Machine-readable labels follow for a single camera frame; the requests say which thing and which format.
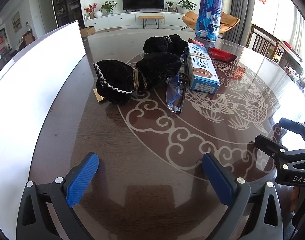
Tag white blue medicine box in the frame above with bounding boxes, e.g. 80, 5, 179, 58
186, 42, 220, 95

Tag red foil snack packet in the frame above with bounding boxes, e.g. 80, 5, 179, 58
188, 38, 238, 62

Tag gold cosmetic tube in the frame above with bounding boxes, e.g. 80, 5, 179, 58
93, 88, 106, 103

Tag small wooden bench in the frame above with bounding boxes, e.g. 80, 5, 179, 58
138, 15, 165, 29

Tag black velvet scrunchie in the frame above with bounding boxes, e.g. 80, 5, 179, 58
143, 34, 187, 57
133, 52, 181, 92

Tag orange lounge chair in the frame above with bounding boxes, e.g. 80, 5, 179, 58
182, 11, 240, 34

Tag black velvet scrunchie middle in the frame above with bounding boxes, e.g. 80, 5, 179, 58
133, 52, 181, 92

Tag blue clear safety glasses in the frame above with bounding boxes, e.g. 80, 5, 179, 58
166, 48, 189, 114

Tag blue camouflage bottle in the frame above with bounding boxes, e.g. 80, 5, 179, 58
195, 0, 223, 42

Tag black velvet scrunchie far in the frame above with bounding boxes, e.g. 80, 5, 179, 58
143, 34, 187, 57

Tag wooden dining chair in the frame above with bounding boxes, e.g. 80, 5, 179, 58
246, 24, 282, 63

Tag cardboard box on floor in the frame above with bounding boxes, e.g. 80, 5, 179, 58
80, 26, 95, 37

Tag white cardboard sorting box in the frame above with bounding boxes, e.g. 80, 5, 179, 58
0, 22, 85, 239

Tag white tv cabinet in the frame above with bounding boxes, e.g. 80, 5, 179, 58
84, 11, 186, 31

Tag black beaded scrunchie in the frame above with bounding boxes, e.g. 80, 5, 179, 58
93, 60, 135, 105

